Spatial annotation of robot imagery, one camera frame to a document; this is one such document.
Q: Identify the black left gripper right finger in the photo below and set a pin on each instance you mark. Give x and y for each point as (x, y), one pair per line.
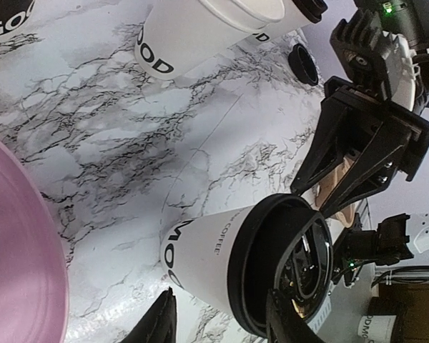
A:
(283, 323)

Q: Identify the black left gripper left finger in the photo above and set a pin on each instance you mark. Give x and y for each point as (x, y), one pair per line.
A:
(159, 324)

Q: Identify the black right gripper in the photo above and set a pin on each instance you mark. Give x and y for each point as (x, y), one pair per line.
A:
(385, 137)

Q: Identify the white paper coffee cup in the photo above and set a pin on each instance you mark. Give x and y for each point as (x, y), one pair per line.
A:
(195, 254)
(296, 16)

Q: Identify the stack of black lids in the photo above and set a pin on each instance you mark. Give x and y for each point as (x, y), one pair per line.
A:
(302, 65)

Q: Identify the stack of white paper cups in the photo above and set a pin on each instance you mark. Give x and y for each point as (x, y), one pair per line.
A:
(179, 35)

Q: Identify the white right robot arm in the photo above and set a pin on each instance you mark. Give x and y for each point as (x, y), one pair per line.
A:
(411, 19)

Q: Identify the pink round plate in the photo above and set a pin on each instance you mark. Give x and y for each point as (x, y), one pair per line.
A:
(33, 279)

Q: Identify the black cup holding straws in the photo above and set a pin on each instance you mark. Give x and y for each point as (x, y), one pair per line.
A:
(13, 15)

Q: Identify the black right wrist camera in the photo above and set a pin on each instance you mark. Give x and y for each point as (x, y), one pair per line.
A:
(377, 61)

